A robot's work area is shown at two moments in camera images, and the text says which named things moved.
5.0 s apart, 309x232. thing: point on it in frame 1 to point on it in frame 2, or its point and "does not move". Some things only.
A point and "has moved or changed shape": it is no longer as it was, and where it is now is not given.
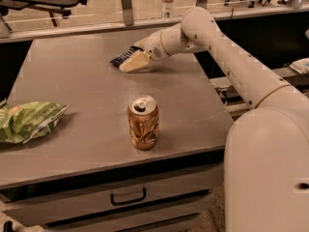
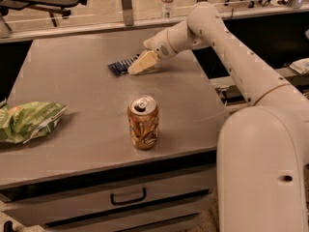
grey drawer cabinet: [161, 195] does not move
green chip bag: [24, 122] does not move
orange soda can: [143, 117] does not move
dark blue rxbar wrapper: [128, 52] has moved or changed shape
